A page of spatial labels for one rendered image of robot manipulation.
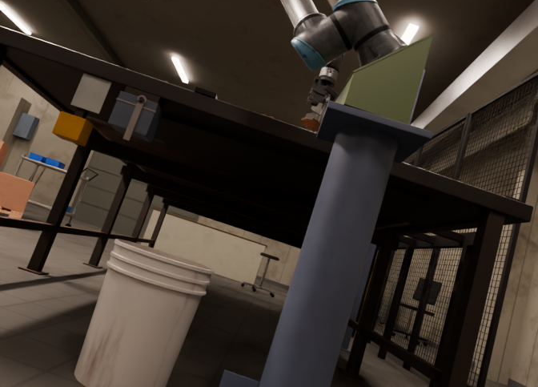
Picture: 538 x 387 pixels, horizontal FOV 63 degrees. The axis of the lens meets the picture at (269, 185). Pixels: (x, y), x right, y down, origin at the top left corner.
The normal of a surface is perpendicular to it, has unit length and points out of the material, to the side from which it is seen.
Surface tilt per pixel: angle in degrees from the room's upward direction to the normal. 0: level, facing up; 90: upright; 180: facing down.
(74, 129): 90
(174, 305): 93
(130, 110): 90
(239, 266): 90
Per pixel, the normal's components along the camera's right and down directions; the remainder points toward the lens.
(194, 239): 0.00, -0.18
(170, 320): 0.67, 0.15
